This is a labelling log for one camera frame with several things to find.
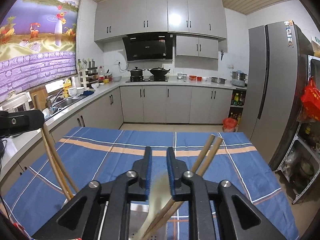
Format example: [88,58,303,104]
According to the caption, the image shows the wooden chopsticks bundle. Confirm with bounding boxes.
[34,94,80,201]
[141,134,223,239]

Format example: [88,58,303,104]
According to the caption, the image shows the white utensil holder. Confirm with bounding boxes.
[98,200,168,240]

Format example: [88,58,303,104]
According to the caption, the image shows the white plastic spoon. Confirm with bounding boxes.
[133,173,171,239]

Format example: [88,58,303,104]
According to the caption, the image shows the white rice cooker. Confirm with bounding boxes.
[1,92,30,113]

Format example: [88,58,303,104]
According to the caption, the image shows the steel sink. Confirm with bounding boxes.
[52,96,84,113]

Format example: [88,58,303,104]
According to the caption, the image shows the blue plaid tablecloth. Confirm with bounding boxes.
[1,127,299,239]

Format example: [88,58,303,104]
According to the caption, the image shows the metal storage shelf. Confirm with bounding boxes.
[274,55,320,205]

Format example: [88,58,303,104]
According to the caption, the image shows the white dish rack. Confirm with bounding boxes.
[78,59,98,88]

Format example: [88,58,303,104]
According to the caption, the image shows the scenic window blind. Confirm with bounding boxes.
[1,0,80,101]

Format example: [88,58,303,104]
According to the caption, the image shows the red trash bin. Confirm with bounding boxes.
[222,118,238,132]

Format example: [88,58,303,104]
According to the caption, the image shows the grey lower cabinets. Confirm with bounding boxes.
[0,84,247,196]

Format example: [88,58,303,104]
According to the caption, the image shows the grey cabinets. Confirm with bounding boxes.
[94,0,227,59]
[0,84,247,196]

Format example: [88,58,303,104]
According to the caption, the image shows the red plastic bag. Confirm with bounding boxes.
[300,76,320,121]

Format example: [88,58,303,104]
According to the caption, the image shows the black cooking pot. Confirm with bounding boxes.
[128,67,145,79]

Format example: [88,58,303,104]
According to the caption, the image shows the steel steamer pot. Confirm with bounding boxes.
[231,70,247,87]

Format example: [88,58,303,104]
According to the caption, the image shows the black wok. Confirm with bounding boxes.
[148,67,170,80]

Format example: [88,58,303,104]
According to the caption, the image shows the black range hood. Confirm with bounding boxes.
[123,32,174,61]

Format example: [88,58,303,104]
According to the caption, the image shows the grey refrigerator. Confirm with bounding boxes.
[239,20,313,171]

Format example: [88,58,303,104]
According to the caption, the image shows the grey upper cabinets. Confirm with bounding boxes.
[94,0,227,59]

